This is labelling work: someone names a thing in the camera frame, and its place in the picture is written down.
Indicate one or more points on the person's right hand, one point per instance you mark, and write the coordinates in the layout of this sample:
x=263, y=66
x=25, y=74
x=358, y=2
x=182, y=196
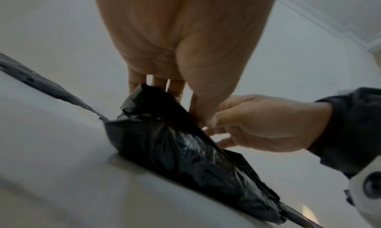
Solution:
x=273, y=123

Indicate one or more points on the person's left hand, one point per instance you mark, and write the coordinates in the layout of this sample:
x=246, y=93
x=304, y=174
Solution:
x=184, y=34

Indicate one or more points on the crinkled black plastic bag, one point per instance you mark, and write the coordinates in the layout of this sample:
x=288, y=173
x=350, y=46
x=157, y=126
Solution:
x=166, y=147

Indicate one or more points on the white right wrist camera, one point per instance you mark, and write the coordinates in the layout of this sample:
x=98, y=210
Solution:
x=369, y=213

